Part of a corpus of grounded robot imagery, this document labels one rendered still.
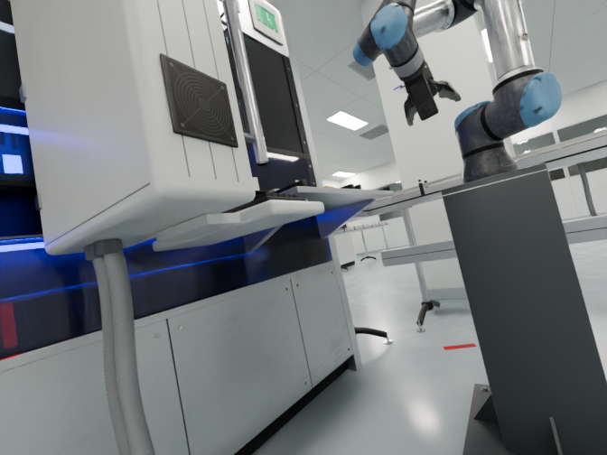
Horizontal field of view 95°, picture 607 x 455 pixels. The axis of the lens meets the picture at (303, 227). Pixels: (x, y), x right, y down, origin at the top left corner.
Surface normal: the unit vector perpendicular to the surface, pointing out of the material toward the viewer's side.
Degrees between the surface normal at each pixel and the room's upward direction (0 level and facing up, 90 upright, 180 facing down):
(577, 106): 90
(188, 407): 90
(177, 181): 90
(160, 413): 90
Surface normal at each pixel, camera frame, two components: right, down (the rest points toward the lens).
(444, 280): -0.64, 0.08
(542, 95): 0.33, 0.00
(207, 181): 0.81, -0.21
